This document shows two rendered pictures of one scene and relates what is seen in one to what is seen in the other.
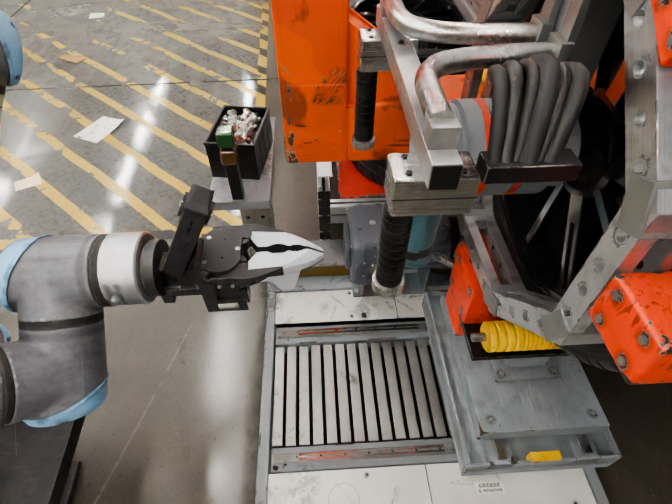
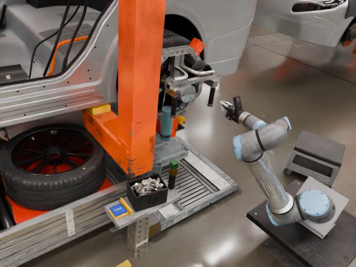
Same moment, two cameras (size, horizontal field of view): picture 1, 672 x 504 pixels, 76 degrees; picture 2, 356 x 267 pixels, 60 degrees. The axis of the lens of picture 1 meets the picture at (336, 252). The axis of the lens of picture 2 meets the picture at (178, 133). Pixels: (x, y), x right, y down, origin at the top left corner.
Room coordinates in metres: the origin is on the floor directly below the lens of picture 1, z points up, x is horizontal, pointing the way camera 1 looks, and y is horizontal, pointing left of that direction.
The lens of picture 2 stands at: (1.79, 1.38, 1.80)
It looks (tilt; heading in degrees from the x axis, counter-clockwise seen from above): 33 degrees down; 231
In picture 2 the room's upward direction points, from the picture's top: 7 degrees clockwise
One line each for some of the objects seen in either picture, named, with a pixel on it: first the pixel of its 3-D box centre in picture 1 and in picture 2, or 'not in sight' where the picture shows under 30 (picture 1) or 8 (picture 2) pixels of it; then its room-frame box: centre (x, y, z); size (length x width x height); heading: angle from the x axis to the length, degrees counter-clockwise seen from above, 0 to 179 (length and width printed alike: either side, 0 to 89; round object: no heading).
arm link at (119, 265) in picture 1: (134, 270); (245, 118); (0.34, 0.25, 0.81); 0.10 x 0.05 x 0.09; 3
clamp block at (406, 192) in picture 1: (429, 182); (211, 81); (0.37, -0.10, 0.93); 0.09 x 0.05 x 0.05; 93
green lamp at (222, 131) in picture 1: (225, 136); (174, 164); (0.90, 0.26, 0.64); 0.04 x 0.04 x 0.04; 3
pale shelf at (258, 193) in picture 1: (245, 158); (143, 202); (1.10, 0.28, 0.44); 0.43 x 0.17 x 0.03; 3
